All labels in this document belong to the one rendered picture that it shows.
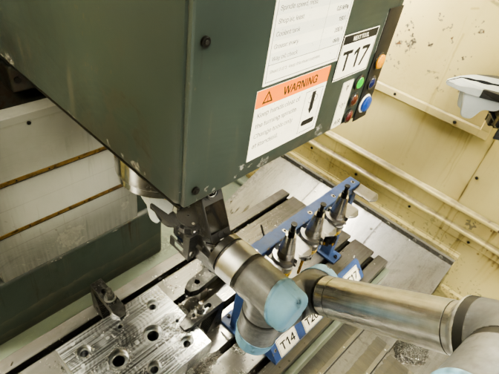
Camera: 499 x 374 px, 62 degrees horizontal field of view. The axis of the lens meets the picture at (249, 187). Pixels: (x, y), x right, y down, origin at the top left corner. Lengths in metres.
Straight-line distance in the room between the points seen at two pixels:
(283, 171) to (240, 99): 1.45
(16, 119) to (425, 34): 1.19
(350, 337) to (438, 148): 0.71
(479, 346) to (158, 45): 0.45
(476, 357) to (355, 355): 1.03
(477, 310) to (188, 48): 0.46
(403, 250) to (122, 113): 1.39
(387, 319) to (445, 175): 0.99
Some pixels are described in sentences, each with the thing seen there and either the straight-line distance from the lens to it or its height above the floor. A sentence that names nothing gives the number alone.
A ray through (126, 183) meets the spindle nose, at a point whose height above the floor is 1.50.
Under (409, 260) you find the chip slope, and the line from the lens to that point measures 1.74.
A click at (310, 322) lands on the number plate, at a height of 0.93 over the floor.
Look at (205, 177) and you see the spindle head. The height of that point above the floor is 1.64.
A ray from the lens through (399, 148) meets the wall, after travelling 1.63.
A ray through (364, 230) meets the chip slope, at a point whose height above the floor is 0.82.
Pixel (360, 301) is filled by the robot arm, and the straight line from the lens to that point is 0.71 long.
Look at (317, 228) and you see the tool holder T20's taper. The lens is 1.04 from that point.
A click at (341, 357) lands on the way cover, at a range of 1.49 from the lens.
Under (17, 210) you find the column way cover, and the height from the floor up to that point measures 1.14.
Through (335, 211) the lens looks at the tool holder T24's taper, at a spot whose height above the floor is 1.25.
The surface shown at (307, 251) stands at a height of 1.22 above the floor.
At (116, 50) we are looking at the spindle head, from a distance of 0.51.
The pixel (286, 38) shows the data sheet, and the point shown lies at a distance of 0.51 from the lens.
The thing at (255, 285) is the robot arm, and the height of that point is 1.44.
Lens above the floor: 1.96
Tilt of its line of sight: 39 degrees down
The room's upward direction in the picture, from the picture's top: 10 degrees clockwise
